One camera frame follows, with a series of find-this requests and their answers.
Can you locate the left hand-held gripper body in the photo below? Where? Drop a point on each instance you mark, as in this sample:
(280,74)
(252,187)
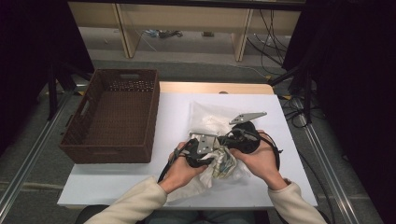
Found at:
(204,143)

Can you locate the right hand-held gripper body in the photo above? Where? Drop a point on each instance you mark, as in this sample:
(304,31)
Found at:
(247,138)

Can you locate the white printed garment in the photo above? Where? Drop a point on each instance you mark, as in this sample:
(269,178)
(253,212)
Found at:
(222,165)

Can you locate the white mesh laundry bag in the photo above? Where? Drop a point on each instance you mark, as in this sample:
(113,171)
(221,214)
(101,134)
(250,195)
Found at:
(202,110)

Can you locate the brown woven basket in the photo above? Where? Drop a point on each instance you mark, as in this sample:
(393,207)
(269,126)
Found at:
(118,124)

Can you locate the person's right hand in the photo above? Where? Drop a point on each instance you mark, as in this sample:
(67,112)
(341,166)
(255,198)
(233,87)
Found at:
(264,161)

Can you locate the person's left hand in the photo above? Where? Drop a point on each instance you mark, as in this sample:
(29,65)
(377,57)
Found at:
(179,174)

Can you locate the person's legs in blue jeans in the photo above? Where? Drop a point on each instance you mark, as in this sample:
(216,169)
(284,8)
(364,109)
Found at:
(205,217)

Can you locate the black metal stand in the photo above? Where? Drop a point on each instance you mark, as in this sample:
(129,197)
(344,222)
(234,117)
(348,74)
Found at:
(306,93)
(52,93)

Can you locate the small dark box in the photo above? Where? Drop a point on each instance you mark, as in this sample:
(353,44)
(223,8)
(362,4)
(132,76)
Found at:
(207,34)

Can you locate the dark curtain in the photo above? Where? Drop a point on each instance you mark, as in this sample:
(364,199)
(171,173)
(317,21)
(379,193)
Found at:
(358,93)
(28,62)

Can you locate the light wooden shelf unit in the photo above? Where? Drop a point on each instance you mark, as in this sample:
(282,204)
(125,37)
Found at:
(186,18)

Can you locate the aluminium floor rail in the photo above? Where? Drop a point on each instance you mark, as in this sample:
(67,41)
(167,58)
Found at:
(330,174)
(28,161)

